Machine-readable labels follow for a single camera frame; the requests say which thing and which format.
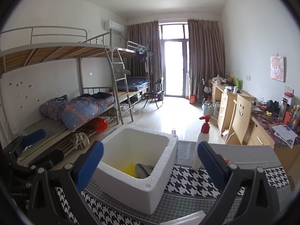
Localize white pump bottle red cap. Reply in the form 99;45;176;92
190;115;212;171

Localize houndstooth table cloth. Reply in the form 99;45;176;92
55;140;293;225

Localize yellow cloth in box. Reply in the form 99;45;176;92
121;163;137;178

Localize red plastic bag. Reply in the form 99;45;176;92
88;117;108;132

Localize white styrofoam box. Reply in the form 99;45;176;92
94;125;178;215

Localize wooden desk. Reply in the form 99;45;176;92
208;80;299;175

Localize grey cloth in box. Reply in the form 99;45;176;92
135;163;154;179

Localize blue orange quilt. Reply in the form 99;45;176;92
39;92;114;132

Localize wooden smiley face chair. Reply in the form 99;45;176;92
225;95;252;145

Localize printed paper sheets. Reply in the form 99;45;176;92
272;125;297;149

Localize far metal bunk bed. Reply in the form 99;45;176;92
107;41;152;107

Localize metal bunk bed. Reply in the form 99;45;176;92
107;41;152;107
1;26;125;166

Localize black folding chair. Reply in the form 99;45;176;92
143;77;164;109

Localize right brown curtain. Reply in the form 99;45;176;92
188;19;225;96

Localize brown curtain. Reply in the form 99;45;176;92
126;21;162;88
188;19;225;96

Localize white air conditioner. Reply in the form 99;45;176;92
104;20;125;33

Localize left brown curtain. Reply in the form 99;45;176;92
126;21;162;88

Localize anime wall picture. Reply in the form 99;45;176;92
271;55;285;82

